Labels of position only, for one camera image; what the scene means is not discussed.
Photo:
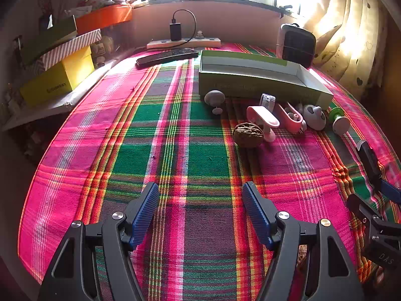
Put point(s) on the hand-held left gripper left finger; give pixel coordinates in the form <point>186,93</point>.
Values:
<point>145,213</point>

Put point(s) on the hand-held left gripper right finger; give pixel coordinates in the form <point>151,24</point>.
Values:
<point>257,213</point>

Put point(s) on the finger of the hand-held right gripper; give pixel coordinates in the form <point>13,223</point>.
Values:
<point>391,192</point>
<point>360,205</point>

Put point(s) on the small brown walnut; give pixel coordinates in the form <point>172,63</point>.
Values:
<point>302,255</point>

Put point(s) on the large brown walnut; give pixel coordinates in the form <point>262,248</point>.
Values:
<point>248,134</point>

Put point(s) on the green and white suction holder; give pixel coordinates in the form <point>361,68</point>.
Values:
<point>340,122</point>

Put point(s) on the pink flat-top holder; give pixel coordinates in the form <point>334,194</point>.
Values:
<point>261,117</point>

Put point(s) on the white panda-face holder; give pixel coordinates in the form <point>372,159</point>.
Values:
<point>315,117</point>

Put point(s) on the pink loop clip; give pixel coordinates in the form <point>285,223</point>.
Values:
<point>288,119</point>

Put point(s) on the small clear plastic jar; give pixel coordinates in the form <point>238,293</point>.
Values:
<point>267,102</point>

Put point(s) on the grey mushroom-shaped knob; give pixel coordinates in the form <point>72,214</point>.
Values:
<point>214,96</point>

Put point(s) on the green and white cardboard box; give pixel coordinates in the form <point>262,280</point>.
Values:
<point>250,80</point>

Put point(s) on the pink green plaid tablecloth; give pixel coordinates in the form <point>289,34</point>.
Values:
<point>125,131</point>

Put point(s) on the white shelf board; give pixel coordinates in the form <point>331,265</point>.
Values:
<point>47,110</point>

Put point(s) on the black smartphone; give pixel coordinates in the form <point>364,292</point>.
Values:
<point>166,57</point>

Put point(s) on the yellow cardboard box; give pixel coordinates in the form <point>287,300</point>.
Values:
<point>56,78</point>

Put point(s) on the cream heart-print curtain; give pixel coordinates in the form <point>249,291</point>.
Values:
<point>351,31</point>

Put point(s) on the small grey space heater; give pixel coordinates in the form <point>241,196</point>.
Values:
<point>297,47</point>

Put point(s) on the clear plastic container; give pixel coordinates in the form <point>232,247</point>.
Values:
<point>117,42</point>

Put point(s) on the white power strip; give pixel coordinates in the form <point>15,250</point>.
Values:
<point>184,44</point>

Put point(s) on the striped cardboard box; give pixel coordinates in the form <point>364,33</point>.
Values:
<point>72,48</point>

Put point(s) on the black charger block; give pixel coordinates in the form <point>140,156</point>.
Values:
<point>175,31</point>

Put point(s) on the small beige plug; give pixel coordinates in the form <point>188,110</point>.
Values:
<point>199,34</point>

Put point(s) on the orange box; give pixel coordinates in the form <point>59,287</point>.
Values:
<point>103,18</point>

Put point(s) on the black window latch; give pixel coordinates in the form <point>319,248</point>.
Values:
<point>284,10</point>

